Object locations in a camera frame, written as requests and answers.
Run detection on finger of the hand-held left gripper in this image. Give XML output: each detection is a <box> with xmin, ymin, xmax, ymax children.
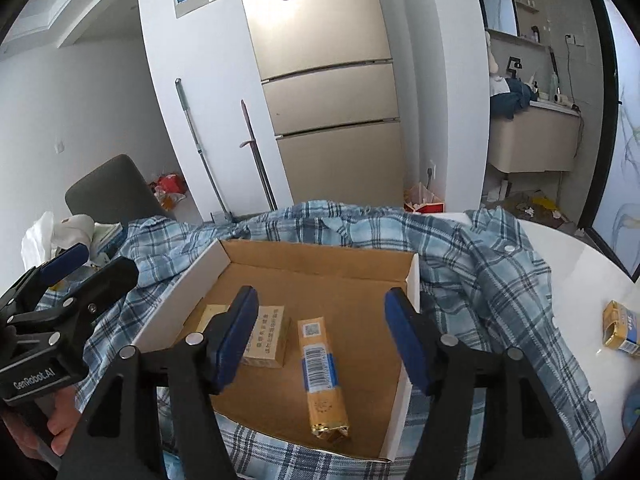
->
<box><xmin>0</xmin><ymin>243</ymin><xmax>90</xmax><ymax>311</ymax></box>
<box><xmin>10</xmin><ymin>257</ymin><xmax>140</xmax><ymax>356</ymax></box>

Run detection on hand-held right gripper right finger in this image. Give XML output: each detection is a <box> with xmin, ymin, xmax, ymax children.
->
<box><xmin>384</xmin><ymin>287</ymin><xmax>583</xmax><ymax>480</ymax></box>

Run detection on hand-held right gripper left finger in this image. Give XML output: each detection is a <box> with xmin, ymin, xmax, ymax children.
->
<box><xmin>59</xmin><ymin>286</ymin><xmax>261</xmax><ymax>480</ymax></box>

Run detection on beige cigarette pack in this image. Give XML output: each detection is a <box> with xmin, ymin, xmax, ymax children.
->
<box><xmin>202</xmin><ymin>304</ymin><xmax>292</xmax><ymax>368</ymax></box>

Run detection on shallow cardboard box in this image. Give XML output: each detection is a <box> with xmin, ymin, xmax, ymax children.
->
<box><xmin>131</xmin><ymin>238</ymin><xmax>421</xmax><ymax>462</ymax></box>

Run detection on yellow blue cigarette pack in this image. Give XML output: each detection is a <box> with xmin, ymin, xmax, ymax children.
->
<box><xmin>298</xmin><ymin>316</ymin><xmax>351</xmax><ymax>442</ymax></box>

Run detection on person's left hand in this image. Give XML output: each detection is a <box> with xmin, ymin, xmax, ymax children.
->
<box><xmin>0</xmin><ymin>390</ymin><xmax>83</xmax><ymax>476</ymax></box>

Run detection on white plastic bag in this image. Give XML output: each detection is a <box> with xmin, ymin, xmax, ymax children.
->
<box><xmin>20</xmin><ymin>211</ymin><xmax>96</xmax><ymax>261</ymax></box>

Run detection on stack of books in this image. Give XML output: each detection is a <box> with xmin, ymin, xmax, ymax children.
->
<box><xmin>92</xmin><ymin>222</ymin><xmax>123</xmax><ymax>256</ymax></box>

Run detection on grey chair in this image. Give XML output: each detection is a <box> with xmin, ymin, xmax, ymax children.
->
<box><xmin>65</xmin><ymin>154</ymin><xmax>176</xmax><ymax>226</ymax></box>

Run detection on blue plaid shirt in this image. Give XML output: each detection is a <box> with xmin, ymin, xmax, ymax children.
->
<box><xmin>30</xmin><ymin>200</ymin><xmax>613</xmax><ymax>480</ymax></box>

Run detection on red bag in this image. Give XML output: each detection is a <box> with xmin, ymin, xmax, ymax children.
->
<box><xmin>150</xmin><ymin>172</ymin><xmax>188</xmax><ymax>211</ymax></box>

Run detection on red cardboard box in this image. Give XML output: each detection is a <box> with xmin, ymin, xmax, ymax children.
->
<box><xmin>404</xmin><ymin>183</ymin><xmax>446</xmax><ymax>214</ymax></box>

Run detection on opened yellow cigarette pack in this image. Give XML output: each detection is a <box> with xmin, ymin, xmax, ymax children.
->
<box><xmin>602</xmin><ymin>300</ymin><xmax>640</xmax><ymax>356</ymax></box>

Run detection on blue round plate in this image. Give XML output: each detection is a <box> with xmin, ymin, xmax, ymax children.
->
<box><xmin>621</xmin><ymin>387</ymin><xmax>640</xmax><ymax>441</ymax></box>

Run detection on beige vanity cabinet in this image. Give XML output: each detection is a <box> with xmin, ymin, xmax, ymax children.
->
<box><xmin>487</xmin><ymin>100</ymin><xmax>583</xmax><ymax>173</ymax></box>

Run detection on dark blue clothes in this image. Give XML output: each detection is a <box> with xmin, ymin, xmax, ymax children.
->
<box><xmin>490</xmin><ymin>77</ymin><xmax>538</xmax><ymax>120</ymax></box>

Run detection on patterned glass door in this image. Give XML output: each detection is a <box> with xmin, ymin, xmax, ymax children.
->
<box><xmin>575</xmin><ymin>0</ymin><xmax>640</xmax><ymax>281</ymax></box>

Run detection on beige refrigerator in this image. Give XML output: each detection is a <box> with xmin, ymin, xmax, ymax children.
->
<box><xmin>234</xmin><ymin>0</ymin><xmax>407</xmax><ymax>208</ymax></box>

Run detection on bathroom mirror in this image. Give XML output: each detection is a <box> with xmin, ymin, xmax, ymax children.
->
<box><xmin>475</xmin><ymin>0</ymin><xmax>521</xmax><ymax>38</ymax></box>

